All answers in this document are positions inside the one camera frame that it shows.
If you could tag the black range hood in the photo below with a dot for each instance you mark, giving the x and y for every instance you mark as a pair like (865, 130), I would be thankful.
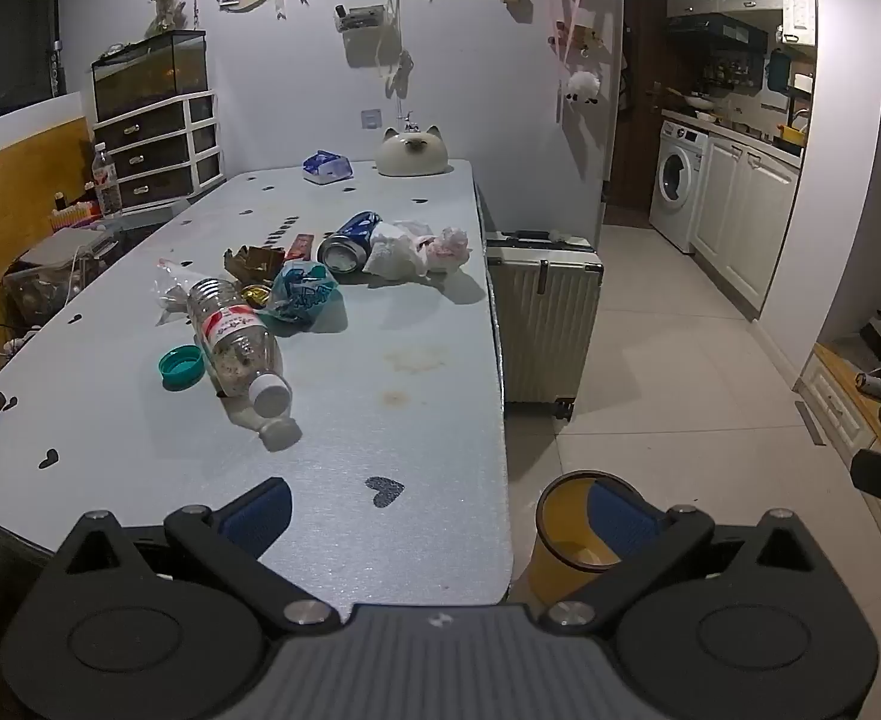
(714, 31)

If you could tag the small metal ornament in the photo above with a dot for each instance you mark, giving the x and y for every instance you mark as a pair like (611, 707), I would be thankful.
(408, 120)

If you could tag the white low cabinet wooden top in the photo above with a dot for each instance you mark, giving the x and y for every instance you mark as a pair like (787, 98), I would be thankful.
(841, 390)

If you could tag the white plastic bag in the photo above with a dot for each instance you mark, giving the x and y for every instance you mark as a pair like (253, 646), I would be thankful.
(395, 251)

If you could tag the crushed blue soda can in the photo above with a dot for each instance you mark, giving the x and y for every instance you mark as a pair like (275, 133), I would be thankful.
(349, 244)

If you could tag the white ribbed suitcase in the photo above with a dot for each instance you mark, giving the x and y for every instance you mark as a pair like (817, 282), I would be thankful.
(545, 315)

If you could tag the green plastic lid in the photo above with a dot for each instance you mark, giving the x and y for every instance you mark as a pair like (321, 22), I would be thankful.
(181, 369)

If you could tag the gold foil wrapper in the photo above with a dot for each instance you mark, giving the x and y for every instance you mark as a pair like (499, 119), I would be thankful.
(256, 295)

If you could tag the brown wrapper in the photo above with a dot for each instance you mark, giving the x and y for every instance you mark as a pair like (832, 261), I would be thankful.
(254, 261)

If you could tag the glass fish tank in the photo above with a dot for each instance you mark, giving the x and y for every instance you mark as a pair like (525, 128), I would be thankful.
(148, 76)

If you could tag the white kitchen base cabinets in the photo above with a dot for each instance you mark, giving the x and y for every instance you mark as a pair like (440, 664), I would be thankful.
(740, 217)

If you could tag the small wall shelf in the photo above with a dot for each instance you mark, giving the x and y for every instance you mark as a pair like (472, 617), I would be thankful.
(361, 18)

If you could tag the blue-green plastic bag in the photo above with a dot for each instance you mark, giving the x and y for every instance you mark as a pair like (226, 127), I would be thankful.
(302, 296)

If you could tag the blue tissue pack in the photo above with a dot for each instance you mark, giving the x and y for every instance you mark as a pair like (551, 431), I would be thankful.
(326, 167)

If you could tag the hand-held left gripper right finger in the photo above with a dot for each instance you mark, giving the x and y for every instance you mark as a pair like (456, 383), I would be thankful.
(621, 519)

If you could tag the white wall switch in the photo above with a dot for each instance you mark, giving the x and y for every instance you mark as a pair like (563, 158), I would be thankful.
(370, 118)

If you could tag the white drawer cabinet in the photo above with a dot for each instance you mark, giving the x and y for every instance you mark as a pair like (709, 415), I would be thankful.
(157, 159)

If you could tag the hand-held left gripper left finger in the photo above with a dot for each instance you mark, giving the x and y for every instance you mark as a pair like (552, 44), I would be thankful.
(256, 516)

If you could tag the yellow trash bin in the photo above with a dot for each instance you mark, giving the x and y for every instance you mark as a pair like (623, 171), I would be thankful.
(556, 540)

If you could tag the pink white tissue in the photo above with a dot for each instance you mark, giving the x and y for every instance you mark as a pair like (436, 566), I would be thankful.
(449, 246)

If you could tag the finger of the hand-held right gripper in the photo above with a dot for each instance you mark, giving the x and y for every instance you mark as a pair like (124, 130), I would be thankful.
(876, 471)

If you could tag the red snack wrapper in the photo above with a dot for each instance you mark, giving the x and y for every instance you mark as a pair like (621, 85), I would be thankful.
(300, 244)

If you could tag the dried flower vase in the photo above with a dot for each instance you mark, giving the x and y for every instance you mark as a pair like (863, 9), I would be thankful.
(167, 1)

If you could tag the white plush sheep toy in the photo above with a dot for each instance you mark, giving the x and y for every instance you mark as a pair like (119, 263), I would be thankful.
(582, 87)

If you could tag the white washing machine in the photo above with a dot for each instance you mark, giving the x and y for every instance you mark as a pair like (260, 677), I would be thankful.
(678, 180)

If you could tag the cat-shaped ceramic ornament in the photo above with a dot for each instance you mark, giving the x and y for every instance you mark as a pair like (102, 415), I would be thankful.
(412, 155)

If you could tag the clear plastic storage box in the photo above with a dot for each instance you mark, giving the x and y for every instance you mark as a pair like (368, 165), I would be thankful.
(54, 270)

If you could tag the standing water bottle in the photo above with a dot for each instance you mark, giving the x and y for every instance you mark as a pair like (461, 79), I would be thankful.
(107, 186)

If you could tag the brown wooden door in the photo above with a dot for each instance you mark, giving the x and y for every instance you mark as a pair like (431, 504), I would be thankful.
(639, 90)

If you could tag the clear plastic bottle red label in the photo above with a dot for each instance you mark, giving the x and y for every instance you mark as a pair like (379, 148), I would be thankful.
(234, 337)

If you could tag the clear plastic wrapper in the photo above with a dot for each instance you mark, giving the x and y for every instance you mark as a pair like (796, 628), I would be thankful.
(169, 291)

